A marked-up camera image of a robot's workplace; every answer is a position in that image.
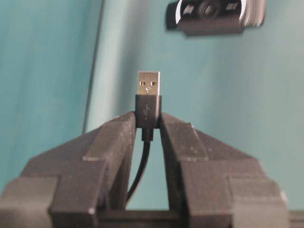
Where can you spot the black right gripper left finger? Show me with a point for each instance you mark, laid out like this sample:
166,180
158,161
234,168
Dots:
67,186

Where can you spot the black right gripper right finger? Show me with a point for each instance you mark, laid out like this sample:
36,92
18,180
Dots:
213,185

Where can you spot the black webcam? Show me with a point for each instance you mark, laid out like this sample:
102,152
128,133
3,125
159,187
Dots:
214,17

